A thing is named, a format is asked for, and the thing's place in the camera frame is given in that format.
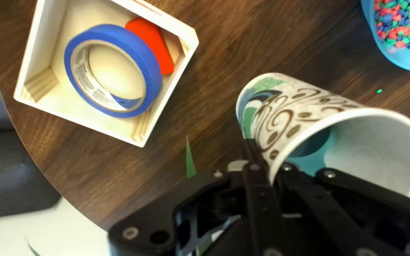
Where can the red round object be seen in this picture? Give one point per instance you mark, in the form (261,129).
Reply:
(153,42)

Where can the printed paper coffee cup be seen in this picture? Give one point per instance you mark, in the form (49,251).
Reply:
(310,108)

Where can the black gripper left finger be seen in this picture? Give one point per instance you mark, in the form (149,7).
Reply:
(263,203)

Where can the teal plastic spoon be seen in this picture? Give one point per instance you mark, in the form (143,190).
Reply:
(312,157)

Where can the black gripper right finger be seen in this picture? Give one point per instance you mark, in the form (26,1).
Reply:
(357,213)

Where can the blue plastic bowl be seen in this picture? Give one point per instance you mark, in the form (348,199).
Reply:
(405,59)

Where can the loose green bead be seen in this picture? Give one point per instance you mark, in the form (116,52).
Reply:
(379,89)

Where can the colourful beads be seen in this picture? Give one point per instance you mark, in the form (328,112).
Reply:
(405,22)

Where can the blue masking tape roll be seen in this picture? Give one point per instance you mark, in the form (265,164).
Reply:
(120,35)

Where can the dark grey upholstered seat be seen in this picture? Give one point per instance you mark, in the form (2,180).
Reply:
(6,164)

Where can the white wooden box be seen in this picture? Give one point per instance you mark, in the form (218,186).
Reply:
(43,89)

